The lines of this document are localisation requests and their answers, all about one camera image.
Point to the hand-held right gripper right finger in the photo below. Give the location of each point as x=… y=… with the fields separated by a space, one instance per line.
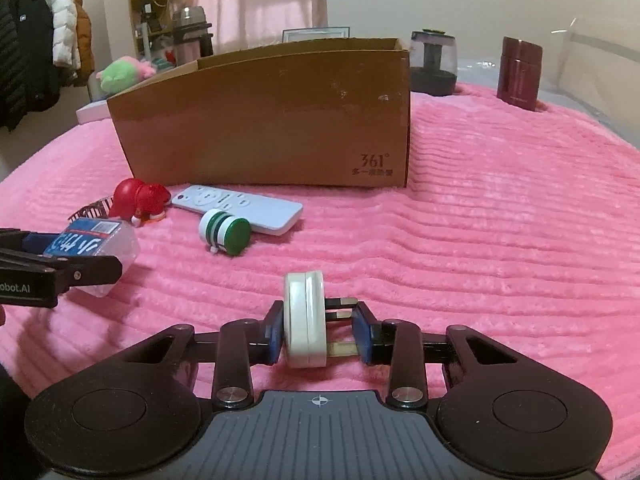
x=362 y=335

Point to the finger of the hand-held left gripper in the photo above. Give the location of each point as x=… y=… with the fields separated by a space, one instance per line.
x=90 y=270
x=35 y=242

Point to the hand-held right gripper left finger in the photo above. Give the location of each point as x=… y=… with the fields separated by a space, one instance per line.
x=274 y=335

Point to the white plug adapter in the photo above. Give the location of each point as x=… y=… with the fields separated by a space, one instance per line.
x=302 y=320

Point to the clear box with blue label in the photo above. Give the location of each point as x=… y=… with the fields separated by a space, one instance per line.
x=117 y=245

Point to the brown patterned hair clip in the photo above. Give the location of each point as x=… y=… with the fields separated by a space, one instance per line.
x=92 y=207

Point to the red cartoon figurine toy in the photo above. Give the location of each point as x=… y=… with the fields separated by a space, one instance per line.
x=140 y=197

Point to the green white striped spool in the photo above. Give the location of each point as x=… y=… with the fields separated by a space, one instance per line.
x=225 y=230

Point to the white remote control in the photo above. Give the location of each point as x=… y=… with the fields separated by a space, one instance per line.
x=270 y=212

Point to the brown cardboard box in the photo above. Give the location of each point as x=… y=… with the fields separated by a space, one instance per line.
x=260 y=120

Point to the white flat box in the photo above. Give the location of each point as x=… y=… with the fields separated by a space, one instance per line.
x=92 y=112

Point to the pink ribbed blanket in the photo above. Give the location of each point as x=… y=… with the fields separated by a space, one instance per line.
x=500 y=260

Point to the black puffer jacket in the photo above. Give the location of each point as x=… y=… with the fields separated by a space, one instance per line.
x=25 y=60

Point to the green pink plush toy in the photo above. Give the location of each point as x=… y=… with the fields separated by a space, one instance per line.
x=122 y=75

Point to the brown puffer jacket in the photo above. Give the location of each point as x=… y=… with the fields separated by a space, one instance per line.
x=85 y=45

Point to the white puffer jacket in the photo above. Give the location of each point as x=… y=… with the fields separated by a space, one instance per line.
x=65 y=25

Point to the grey black thermos bottle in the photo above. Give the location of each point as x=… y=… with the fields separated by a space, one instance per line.
x=192 y=45

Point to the cluttered bookshelf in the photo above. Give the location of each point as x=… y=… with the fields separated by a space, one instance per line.
x=145 y=10

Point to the dark glass jar green lid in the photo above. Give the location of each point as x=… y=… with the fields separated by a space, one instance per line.
x=432 y=80

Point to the dark red thermos cup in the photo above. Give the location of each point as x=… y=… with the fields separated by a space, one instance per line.
x=520 y=70

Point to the pink curtain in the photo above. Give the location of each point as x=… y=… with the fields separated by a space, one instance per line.
x=260 y=5

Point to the silver picture frame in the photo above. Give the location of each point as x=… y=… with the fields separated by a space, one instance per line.
x=315 y=34

